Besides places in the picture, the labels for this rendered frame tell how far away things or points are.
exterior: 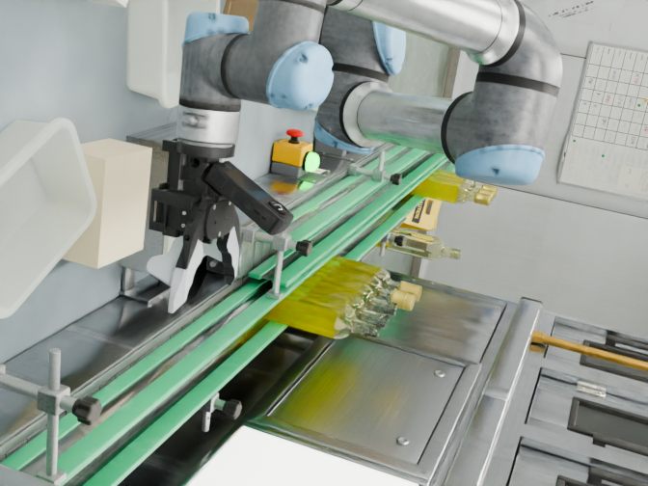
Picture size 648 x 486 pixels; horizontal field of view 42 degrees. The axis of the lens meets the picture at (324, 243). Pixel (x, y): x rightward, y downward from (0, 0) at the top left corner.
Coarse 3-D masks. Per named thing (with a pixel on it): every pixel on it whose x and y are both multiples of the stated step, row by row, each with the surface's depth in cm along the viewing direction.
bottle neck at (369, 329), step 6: (354, 324) 156; (360, 324) 156; (366, 324) 156; (372, 324) 156; (378, 324) 156; (354, 330) 156; (360, 330) 156; (366, 330) 155; (372, 330) 155; (378, 330) 157; (366, 336) 156; (372, 336) 155; (378, 336) 157
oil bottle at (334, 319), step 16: (288, 304) 158; (304, 304) 157; (320, 304) 157; (336, 304) 158; (272, 320) 160; (288, 320) 159; (304, 320) 158; (320, 320) 156; (336, 320) 155; (352, 320) 156; (336, 336) 156
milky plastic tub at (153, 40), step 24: (144, 0) 122; (168, 0) 134; (192, 0) 135; (216, 0) 134; (144, 24) 123; (168, 24) 136; (144, 48) 125; (168, 48) 137; (144, 72) 126; (168, 72) 139; (168, 96) 130
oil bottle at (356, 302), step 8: (296, 288) 164; (304, 288) 164; (312, 288) 164; (320, 288) 165; (328, 288) 165; (320, 296) 162; (328, 296) 162; (336, 296) 162; (344, 296) 163; (352, 296) 163; (352, 304) 160; (360, 304) 162; (360, 312) 161
